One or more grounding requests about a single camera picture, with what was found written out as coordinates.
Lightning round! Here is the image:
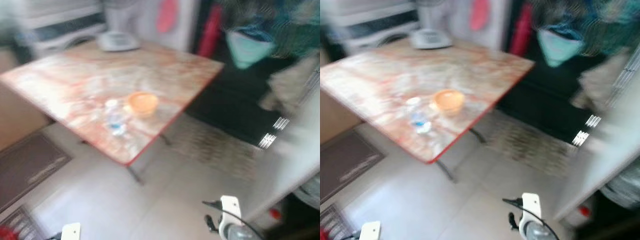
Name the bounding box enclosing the beige patterned floor rug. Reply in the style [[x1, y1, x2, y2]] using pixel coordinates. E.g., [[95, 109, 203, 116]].
[[167, 114, 261, 182], [482, 111, 576, 178]]

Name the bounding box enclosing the bubble wrap bundle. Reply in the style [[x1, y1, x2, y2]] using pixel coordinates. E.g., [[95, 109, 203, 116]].
[[600, 167, 640, 210], [295, 172, 321, 210]]

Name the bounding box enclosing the white counter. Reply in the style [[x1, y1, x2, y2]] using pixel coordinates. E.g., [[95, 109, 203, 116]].
[[245, 87, 321, 223], [555, 85, 640, 221]]

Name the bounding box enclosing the small dark patterned mat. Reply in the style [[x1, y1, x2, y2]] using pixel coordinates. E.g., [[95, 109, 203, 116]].
[[320, 204, 351, 240], [0, 206, 38, 240]]

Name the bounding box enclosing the round orange lidded container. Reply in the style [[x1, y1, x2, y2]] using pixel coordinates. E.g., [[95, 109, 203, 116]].
[[127, 91, 160, 118], [432, 89, 466, 117]]

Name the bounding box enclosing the clear plastic water bottle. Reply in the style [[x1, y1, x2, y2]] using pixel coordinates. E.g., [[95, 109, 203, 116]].
[[104, 98, 128, 138], [406, 96, 433, 136]]

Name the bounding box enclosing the brown paw print door mat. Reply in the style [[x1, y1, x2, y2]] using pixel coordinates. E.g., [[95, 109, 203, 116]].
[[0, 131, 73, 213], [320, 129, 386, 205]]

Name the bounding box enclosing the beige patterned cloth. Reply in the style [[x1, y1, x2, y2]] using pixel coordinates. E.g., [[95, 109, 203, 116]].
[[260, 50, 321, 113], [570, 47, 633, 111]]

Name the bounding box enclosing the teal underwear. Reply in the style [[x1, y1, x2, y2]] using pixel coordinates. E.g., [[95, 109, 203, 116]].
[[226, 29, 277, 70], [537, 27, 586, 68]]

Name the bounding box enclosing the orange marble pattern table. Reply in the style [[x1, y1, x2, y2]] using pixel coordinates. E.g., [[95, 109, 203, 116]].
[[0, 40, 225, 186], [320, 37, 536, 183]]

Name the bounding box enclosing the red hanging cloth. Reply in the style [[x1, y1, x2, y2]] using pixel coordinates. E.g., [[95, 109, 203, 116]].
[[197, 4, 223, 58], [510, 2, 535, 57]]

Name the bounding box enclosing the white standing fan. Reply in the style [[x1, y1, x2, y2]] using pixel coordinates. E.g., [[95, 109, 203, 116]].
[[97, 30, 142, 53], [410, 28, 453, 50]]

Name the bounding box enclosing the pink hanging cloth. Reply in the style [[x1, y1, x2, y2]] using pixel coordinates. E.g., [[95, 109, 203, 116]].
[[470, 0, 491, 32], [156, 0, 179, 34]]

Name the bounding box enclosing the white front-load washing machine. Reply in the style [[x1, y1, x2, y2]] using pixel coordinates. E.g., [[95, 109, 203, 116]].
[[335, 12, 421, 56], [27, 15, 108, 58]]

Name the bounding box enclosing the white stacked appliance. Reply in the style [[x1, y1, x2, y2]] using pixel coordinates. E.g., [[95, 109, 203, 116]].
[[327, 0, 416, 21], [20, 0, 103, 23]]

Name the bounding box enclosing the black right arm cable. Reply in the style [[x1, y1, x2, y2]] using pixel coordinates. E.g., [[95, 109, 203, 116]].
[[201, 199, 263, 240], [501, 197, 561, 240]]

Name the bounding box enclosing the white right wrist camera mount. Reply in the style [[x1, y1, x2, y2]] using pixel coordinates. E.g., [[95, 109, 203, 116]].
[[520, 192, 542, 228], [219, 195, 242, 230]]

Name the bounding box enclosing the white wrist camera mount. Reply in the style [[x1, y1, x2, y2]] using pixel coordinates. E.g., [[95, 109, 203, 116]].
[[60, 222, 82, 240], [219, 195, 242, 230], [359, 221, 382, 240], [520, 192, 542, 228]]

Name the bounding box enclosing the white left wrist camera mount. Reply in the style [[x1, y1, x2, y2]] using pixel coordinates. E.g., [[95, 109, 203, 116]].
[[359, 221, 382, 240], [60, 222, 82, 240]]

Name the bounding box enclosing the bundle of wire clothes hangers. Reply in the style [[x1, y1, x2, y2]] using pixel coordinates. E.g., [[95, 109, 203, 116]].
[[220, 0, 321, 58], [532, 0, 640, 56]]

